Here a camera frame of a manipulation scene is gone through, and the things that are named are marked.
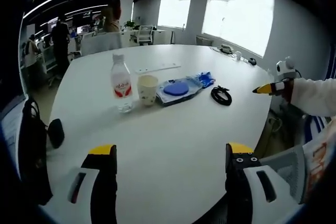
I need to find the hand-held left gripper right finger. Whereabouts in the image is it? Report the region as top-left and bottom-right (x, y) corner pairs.
(225, 142), (293, 224)

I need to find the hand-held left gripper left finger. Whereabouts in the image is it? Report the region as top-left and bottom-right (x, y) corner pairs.
(65, 144), (118, 224)

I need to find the black cable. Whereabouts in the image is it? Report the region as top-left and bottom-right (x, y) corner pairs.
(210, 85), (233, 105)

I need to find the blue plastic packet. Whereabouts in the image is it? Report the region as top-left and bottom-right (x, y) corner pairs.
(195, 70), (216, 88)

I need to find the clear bag with blue pad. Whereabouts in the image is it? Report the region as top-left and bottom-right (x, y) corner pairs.
(156, 76), (204, 107)

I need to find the clear water bottle red label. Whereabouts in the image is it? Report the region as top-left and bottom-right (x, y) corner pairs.
(110, 53), (134, 114)

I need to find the white paper cup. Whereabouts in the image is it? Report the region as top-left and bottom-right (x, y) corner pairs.
(137, 74), (159, 106)

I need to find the white tabletop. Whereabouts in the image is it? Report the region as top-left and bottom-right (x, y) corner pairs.
(48, 44), (275, 224)

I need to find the grey mesh chair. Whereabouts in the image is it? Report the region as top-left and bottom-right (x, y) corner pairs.
(258, 144), (309, 205)

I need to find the large window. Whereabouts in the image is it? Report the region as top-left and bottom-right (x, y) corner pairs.
(202, 0), (275, 58)

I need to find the black bag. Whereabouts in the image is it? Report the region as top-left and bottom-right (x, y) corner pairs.
(17, 97), (54, 206)

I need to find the white flat strip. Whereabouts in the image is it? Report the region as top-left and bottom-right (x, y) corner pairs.
(135, 62), (182, 74)

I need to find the narrow window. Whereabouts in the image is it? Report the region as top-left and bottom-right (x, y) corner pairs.
(157, 0), (194, 30)

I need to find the white office chair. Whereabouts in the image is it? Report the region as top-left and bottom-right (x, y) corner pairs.
(137, 24), (155, 46)

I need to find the white office partition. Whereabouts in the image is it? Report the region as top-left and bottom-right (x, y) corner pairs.
(81, 31), (123, 56)

